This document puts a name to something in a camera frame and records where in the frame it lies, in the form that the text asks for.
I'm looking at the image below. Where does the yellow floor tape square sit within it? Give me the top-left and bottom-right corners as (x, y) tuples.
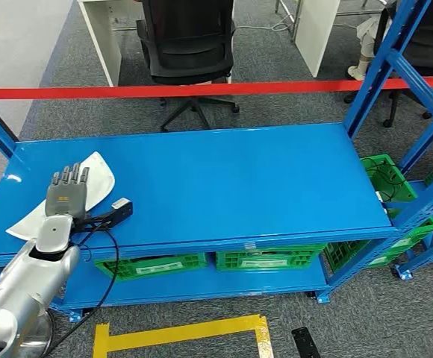
(92, 314), (274, 358)

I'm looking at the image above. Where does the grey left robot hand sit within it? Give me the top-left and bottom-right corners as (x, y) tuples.
(45, 163), (90, 221)

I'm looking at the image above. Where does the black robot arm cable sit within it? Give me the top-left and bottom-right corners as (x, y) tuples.
(45, 224), (119, 358)

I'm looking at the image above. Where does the green crate with cables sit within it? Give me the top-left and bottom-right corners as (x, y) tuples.
(323, 154), (433, 273)

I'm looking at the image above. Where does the white floor cable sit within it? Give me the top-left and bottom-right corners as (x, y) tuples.
(235, 13), (296, 33)

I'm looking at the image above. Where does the white desk side panel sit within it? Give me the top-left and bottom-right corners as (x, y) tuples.
(295, 0), (341, 78)

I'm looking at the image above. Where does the blue metal shelf rack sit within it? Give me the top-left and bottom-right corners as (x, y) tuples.
(386, 96), (433, 281)
(0, 0), (433, 324)

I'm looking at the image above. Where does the red barrier belt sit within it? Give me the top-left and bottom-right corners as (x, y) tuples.
(0, 75), (433, 101)

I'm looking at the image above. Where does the white curved plastic part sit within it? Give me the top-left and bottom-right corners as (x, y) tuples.
(5, 151), (116, 242)

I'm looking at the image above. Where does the person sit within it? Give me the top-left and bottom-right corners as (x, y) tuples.
(347, 2), (398, 83)

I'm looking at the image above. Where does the white desk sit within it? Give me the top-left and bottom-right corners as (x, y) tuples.
(77, 0), (144, 88)

